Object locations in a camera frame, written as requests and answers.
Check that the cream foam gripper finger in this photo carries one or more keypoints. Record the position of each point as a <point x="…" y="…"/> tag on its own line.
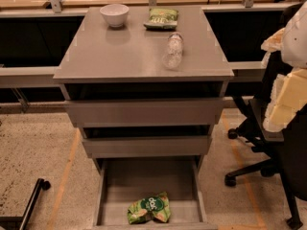
<point x="272" y="45"/>
<point x="288" y="96"/>

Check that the green rice chip bag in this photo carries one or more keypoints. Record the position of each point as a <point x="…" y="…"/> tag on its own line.
<point x="154" y="207"/>

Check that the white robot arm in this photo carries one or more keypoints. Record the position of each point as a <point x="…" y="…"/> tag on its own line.
<point x="294" y="41"/>

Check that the green snack bag on counter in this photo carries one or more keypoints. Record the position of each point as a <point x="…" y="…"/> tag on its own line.
<point x="162" y="19"/>

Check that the grey drawer cabinet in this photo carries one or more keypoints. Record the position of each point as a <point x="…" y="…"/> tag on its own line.
<point x="103" y="64"/>

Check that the grey middle drawer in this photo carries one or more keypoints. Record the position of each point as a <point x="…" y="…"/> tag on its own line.
<point x="147" y="146"/>

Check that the grey drawer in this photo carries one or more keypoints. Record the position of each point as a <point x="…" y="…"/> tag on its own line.
<point x="147" y="146"/>
<point x="145" y="113"/>

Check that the open bottom drawer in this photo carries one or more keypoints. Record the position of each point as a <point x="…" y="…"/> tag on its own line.
<point x="124" y="181"/>

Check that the grey top drawer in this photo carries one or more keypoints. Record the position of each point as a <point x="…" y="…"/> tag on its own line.
<point x="145" y="113"/>

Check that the black office chair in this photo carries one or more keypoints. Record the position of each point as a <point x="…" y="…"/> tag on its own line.
<point x="286" y="149"/>

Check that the clear plastic water bottle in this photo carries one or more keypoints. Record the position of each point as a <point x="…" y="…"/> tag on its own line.
<point x="174" y="51"/>

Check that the white ceramic bowl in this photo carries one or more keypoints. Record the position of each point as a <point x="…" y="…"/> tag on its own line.
<point x="115" y="15"/>

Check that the black wheeled stand leg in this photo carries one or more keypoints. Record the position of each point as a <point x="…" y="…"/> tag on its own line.
<point x="20" y="223"/>

